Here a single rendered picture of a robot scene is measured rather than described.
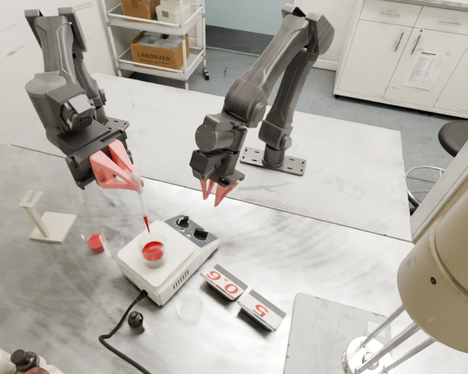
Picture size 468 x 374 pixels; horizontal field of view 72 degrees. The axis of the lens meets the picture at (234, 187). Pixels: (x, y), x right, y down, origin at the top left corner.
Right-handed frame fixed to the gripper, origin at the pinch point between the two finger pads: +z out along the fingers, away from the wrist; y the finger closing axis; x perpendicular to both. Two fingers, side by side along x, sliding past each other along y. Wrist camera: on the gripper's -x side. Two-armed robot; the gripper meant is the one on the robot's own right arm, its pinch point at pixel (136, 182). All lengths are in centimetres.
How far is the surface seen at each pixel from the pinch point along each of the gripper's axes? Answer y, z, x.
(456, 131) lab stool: 151, 42, 57
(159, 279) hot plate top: -2.6, 3.7, 22.8
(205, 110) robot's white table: 55, -36, 32
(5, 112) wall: 28, -167, 78
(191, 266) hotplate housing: 4.8, 5.0, 26.5
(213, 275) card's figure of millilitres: 7.1, 9.2, 29.2
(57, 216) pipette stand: -4.8, -32.4, 30.8
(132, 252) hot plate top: -2.0, -4.9, 22.8
